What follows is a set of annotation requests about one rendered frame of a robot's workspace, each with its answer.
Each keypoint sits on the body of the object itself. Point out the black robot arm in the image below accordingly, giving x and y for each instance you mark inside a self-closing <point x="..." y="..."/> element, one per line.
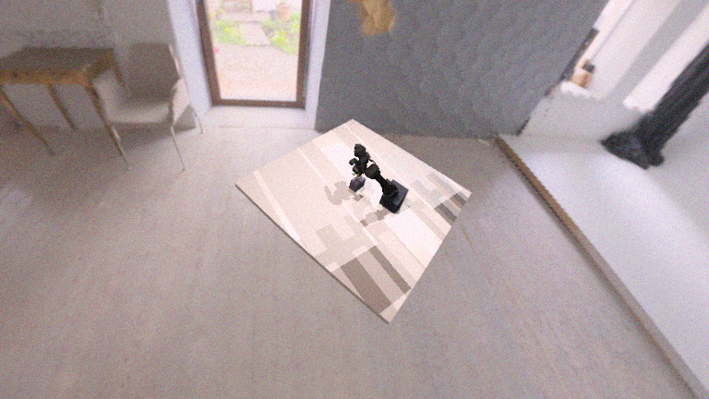
<point x="373" y="172"/>

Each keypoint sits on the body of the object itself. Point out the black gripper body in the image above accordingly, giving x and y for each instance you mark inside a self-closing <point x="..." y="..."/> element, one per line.
<point x="354" y="160"/>

